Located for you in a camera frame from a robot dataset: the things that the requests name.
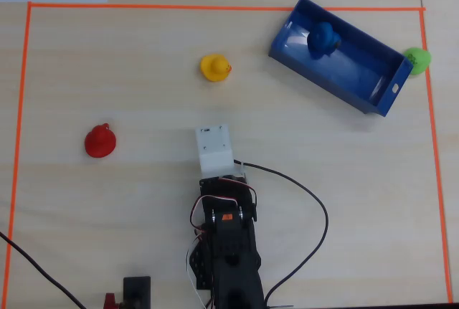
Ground long orange tape strip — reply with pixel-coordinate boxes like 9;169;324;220
27;1;427;13

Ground black clamp base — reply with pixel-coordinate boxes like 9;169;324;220
122;275;152;309

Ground red white black servo wires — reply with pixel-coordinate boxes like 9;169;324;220
185;176;258;301

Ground blue rubber duck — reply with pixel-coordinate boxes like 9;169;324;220
306;22;342;60

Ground red rubber duck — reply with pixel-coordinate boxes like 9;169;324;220
84;123;118;159

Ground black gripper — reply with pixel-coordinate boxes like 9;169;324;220
199;175;252;199

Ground green rubber duck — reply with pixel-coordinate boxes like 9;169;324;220
402;46;432;76

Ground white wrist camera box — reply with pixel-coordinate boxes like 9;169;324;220
194;123;235;181

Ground yellow rubber duck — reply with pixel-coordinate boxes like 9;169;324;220
199;53;233;83

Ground black stand cable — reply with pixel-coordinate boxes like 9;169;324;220
0;231;88;309

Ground black camera cable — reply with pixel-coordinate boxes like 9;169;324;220
232;159;329;305

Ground blue plastic box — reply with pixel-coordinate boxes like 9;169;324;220
268;0;415;118

